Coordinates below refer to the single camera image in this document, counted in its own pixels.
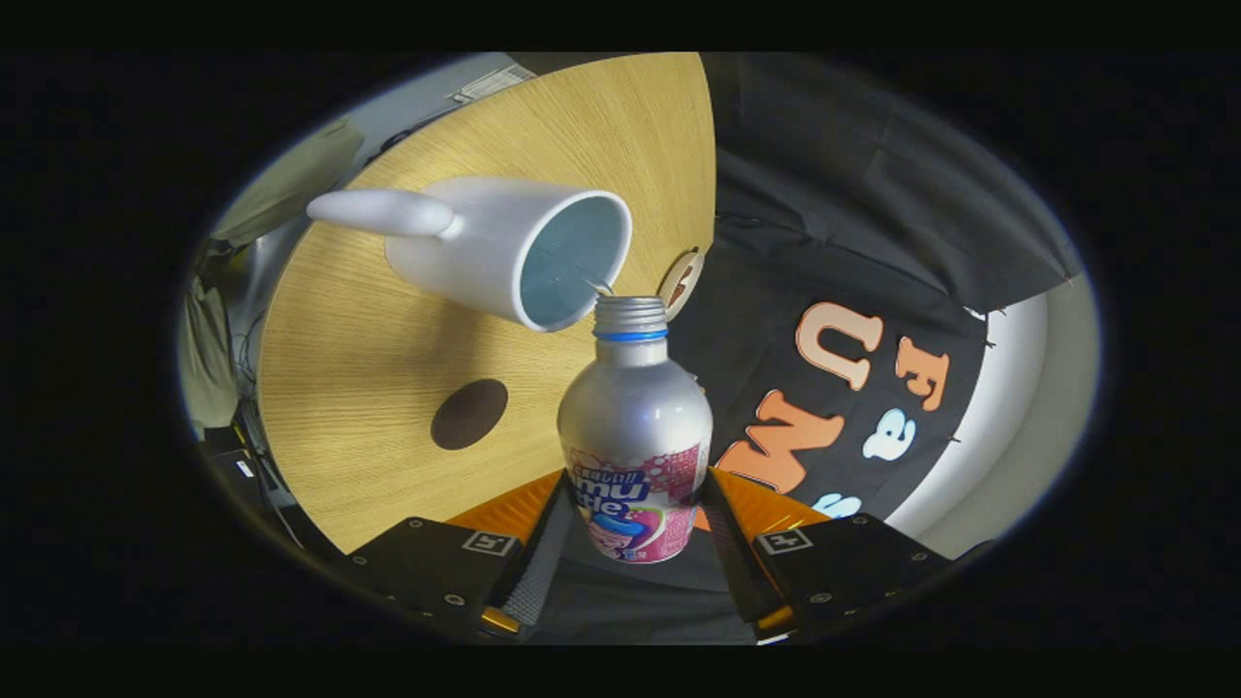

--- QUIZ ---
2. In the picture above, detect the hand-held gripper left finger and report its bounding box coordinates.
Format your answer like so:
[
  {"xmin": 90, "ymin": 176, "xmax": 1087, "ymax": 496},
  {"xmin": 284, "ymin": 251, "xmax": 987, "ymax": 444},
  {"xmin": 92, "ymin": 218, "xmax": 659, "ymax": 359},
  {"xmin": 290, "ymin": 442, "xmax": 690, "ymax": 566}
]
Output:
[{"xmin": 339, "ymin": 468, "xmax": 579, "ymax": 643}]

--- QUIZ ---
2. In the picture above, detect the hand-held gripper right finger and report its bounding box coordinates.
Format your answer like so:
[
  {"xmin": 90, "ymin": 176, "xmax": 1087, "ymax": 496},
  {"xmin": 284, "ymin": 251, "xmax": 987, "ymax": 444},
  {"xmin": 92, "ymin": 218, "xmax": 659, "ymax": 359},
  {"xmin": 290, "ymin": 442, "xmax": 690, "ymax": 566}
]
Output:
[{"xmin": 700, "ymin": 467, "xmax": 951, "ymax": 641}]

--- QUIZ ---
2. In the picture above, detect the dark round coaster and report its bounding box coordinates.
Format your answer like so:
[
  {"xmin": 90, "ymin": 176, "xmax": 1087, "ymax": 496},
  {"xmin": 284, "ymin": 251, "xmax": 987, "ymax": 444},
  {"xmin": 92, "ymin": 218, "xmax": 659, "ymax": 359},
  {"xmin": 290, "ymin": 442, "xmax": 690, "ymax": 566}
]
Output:
[{"xmin": 430, "ymin": 378, "xmax": 510, "ymax": 452}]

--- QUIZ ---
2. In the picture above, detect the silver juice bottle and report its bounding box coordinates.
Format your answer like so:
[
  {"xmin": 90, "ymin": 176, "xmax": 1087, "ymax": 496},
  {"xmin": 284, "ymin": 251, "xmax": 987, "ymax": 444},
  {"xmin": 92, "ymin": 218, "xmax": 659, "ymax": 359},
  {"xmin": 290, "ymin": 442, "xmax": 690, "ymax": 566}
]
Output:
[{"xmin": 557, "ymin": 296, "xmax": 715, "ymax": 565}]

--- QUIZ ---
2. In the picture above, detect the white cup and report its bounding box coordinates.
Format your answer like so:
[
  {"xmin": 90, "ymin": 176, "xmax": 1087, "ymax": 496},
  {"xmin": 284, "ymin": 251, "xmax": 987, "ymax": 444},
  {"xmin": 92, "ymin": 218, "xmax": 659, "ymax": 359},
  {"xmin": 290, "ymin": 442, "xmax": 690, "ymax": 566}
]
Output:
[{"xmin": 306, "ymin": 175, "xmax": 633, "ymax": 333}]

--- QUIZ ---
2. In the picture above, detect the wooden table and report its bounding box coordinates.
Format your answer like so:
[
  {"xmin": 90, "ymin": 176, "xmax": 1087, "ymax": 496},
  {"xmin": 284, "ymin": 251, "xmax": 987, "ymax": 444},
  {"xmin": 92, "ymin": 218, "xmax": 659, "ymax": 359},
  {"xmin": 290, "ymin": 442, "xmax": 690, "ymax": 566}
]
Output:
[{"xmin": 258, "ymin": 53, "xmax": 716, "ymax": 554}]

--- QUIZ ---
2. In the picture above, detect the small white plate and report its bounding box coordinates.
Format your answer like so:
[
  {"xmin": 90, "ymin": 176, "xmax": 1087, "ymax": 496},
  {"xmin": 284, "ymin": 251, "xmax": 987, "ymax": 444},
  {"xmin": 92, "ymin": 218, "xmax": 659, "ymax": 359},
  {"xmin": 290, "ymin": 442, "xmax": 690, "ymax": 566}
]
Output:
[{"xmin": 657, "ymin": 249, "xmax": 706, "ymax": 321}]

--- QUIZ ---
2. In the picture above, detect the black equipment box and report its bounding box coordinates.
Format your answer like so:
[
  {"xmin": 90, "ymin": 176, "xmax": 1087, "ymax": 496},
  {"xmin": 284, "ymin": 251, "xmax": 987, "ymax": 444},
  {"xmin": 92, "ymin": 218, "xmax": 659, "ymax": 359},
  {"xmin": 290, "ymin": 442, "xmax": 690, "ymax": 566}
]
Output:
[{"xmin": 199, "ymin": 427, "xmax": 292, "ymax": 529}]

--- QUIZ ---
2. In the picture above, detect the black backdrop cloth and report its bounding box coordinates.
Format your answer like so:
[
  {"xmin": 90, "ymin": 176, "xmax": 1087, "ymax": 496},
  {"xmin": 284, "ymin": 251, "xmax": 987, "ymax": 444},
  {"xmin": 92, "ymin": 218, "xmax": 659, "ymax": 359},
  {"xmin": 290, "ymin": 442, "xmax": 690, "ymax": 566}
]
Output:
[{"xmin": 524, "ymin": 53, "xmax": 1082, "ymax": 646}]

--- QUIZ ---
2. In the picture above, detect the olive grey cloth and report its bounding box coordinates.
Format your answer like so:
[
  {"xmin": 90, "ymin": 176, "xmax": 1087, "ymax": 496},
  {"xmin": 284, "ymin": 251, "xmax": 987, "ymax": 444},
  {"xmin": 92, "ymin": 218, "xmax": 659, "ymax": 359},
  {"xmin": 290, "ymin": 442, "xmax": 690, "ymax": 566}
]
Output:
[{"xmin": 179, "ymin": 118, "xmax": 365, "ymax": 437}]

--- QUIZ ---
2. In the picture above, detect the grey ribbed strip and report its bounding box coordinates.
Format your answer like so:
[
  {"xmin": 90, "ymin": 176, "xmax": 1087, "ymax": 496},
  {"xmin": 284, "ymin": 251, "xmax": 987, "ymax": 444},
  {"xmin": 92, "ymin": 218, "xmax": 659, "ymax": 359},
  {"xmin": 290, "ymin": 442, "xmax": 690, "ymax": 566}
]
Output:
[{"xmin": 448, "ymin": 63, "xmax": 536, "ymax": 104}]

